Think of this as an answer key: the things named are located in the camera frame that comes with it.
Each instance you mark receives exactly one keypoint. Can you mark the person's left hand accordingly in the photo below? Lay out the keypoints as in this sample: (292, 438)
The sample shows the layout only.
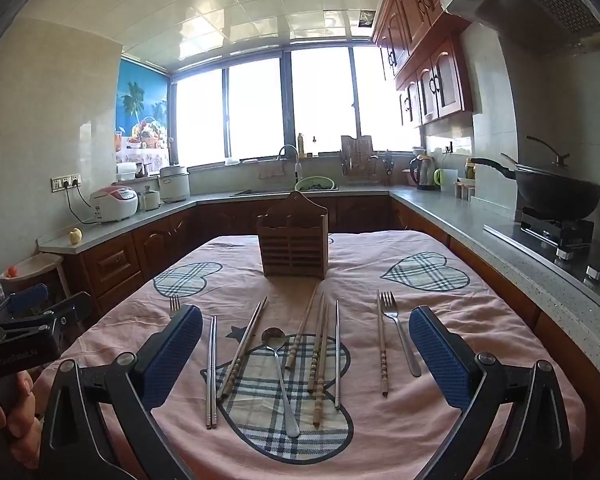
(10, 422)

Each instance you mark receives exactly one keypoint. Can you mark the wall power outlet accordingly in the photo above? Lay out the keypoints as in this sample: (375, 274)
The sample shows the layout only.
(65, 181)

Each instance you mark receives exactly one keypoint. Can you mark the white electric pot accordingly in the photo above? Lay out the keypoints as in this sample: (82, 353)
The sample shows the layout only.
(174, 183)

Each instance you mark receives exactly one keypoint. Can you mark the grey kitchen countertop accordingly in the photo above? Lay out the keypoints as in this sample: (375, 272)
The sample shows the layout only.
(455, 220)

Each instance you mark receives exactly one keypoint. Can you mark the kitchen window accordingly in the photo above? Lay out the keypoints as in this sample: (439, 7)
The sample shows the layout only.
(255, 110)

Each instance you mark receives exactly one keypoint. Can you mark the seasoning jar set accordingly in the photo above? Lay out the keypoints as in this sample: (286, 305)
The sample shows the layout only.
(464, 190)

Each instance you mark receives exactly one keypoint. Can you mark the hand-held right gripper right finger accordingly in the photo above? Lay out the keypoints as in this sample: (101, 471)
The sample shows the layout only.
(440, 355)

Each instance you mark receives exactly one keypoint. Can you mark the pink white rice cooker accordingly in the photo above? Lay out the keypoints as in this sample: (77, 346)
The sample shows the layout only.
(114, 203)

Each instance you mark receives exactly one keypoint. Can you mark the gas stove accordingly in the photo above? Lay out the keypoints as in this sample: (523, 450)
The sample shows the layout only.
(555, 235)

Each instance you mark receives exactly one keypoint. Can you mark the green basin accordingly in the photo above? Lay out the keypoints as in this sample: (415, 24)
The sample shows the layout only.
(316, 183)

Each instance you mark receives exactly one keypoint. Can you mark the steel range hood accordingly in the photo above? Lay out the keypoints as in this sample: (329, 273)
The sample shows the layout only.
(530, 0)

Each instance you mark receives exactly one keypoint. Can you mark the pink plaid-heart tablecloth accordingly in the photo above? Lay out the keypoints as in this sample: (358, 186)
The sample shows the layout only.
(360, 270)

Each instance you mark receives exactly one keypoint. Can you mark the yellow apple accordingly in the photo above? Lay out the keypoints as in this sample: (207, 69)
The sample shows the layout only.
(75, 236)

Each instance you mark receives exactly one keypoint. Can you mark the white stool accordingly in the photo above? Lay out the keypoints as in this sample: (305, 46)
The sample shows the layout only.
(40, 267)

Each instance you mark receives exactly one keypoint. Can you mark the kitchen faucet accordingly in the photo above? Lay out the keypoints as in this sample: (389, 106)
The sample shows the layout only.
(296, 160)

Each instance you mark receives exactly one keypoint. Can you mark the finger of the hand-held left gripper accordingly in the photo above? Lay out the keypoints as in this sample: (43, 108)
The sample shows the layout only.
(27, 294)
(72, 307)

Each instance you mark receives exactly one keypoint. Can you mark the black wok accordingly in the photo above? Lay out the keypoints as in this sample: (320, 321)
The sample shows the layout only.
(560, 192)

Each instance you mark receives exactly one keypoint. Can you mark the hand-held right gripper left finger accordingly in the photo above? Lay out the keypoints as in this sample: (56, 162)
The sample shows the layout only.
(175, 355)

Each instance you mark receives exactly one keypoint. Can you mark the beach fruit wall poster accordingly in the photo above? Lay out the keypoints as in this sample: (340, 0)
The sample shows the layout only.
(142, 105)

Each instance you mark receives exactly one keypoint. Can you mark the dish rack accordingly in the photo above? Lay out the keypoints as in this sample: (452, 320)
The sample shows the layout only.
(359, 160)

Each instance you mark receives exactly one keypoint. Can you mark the steel electric kettle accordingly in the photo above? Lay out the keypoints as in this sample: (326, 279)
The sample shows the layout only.
(422, 172)

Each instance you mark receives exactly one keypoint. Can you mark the condiment bottles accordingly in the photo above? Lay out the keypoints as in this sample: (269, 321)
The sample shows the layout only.
(469, 169)

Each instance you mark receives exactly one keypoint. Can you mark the metal fork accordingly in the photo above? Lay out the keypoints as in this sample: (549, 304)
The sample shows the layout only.
(174, 303)
(402, 340)

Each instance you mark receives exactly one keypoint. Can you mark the kitchen sink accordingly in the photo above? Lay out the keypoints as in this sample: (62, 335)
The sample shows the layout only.
(260, 192)

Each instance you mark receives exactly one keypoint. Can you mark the wooden utensil holder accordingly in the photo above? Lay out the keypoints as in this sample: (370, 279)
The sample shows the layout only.
(292, 250)

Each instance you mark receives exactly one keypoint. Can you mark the metal spoon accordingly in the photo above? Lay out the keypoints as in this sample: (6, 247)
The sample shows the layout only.
(273, 337)

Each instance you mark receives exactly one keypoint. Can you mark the metal chopstick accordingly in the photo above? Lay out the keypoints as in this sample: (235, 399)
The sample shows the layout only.
(337, 355)
(214, 385)
(209, 385)

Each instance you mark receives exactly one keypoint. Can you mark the wooden upper cabinets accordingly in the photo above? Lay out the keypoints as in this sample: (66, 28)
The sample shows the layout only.
(420, 15)

